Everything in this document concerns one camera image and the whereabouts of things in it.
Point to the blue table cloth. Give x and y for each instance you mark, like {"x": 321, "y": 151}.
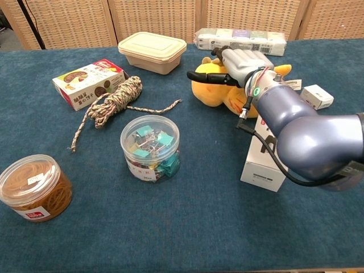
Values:
{"x": 170, "y": 227}

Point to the red white biscuit box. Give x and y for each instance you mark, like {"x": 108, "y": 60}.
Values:
{"x": 85, "y": 82}

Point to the long white product box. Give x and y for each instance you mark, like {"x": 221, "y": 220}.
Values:
{"x": 261, "y": 167}

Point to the woven folding screen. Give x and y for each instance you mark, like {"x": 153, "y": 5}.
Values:
{"x": 71, "y": 22}

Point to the black tripod stand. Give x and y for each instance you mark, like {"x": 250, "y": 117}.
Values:
{"x": 32, "y": 25}

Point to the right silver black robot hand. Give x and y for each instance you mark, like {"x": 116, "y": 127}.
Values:
{"x": 244, "y": 64}

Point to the clear jar of binder clips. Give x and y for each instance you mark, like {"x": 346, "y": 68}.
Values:
{"x": 150, "y": 150}

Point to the multicolour tissue pack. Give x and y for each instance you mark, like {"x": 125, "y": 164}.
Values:
{"x": 219, "y": 41}

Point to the clear jar of rubber bands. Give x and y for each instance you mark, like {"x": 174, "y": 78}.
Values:
{"x": 31, "y": 187}

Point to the yellow plush toy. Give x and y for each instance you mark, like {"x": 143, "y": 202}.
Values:
{"x": 211, "y": 95}

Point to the beige lidded lunch box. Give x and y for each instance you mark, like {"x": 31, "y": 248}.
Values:
{"x": 155, "y": 54}

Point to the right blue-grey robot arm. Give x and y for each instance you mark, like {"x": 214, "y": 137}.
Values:
{"x": 307, "y": 133}

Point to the small white box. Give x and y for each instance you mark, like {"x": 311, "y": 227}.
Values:
{"x": 318, "y": 96}

